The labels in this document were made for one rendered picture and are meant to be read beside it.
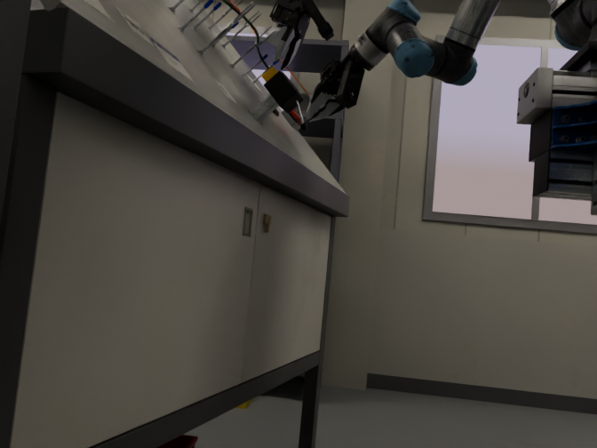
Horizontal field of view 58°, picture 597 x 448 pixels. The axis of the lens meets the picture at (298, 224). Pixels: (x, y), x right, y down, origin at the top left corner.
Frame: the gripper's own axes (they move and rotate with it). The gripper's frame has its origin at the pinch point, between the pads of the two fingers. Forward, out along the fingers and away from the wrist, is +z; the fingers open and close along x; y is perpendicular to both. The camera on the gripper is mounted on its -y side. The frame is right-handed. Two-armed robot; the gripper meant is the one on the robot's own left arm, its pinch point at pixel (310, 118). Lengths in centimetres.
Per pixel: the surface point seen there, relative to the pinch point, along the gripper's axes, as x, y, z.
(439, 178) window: -141, 115, 38
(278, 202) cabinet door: 5.8, -28.6, 7.9
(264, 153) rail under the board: 20.0, -36.9, -5.6
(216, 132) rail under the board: 33, -49, -11
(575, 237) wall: -208, 81, 7
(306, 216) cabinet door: -9.7, -17.0, 15.4
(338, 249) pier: -111, 88, 95
